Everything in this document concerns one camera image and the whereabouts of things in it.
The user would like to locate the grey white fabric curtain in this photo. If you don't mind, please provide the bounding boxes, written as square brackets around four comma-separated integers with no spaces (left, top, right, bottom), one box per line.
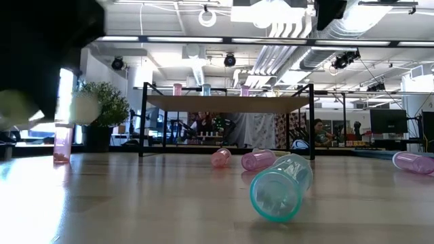
[225,113,276,149]

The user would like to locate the floral fabric curtain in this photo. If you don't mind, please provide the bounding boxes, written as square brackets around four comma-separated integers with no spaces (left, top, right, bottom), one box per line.
[275,113,308,150]

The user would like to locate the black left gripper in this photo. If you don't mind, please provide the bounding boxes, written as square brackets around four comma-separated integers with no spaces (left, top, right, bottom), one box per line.
[0,0,106,118]

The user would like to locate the green potted plant black pot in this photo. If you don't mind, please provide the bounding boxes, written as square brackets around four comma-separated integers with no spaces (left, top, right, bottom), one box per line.
[73,81,131,153]

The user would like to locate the white blue helmet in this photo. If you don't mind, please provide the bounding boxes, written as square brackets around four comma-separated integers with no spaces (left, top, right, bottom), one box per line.
[291,138,310,150]

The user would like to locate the black aluminium rig frame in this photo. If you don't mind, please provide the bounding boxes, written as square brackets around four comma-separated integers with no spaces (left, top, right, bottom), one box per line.
[96,35,434,48]

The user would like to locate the black ceiling light cluster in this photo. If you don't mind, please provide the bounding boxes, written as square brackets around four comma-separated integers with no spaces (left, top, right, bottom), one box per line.
[331,49,361,70]

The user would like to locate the white coiled cable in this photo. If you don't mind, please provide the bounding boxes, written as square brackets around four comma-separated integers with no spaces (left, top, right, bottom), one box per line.
[198,8,218,28]

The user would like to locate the black computer monitor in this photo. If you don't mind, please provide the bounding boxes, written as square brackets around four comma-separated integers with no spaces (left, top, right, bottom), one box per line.
[369,108,409,135]
[421,110,434,153]

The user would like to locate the wooden shelf black metal legs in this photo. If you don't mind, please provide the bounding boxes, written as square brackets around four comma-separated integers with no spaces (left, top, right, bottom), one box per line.
[138,82,316,161]

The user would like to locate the person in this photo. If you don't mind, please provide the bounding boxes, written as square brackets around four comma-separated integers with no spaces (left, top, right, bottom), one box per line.
[189,111,213,136]
[313,118,335,146]

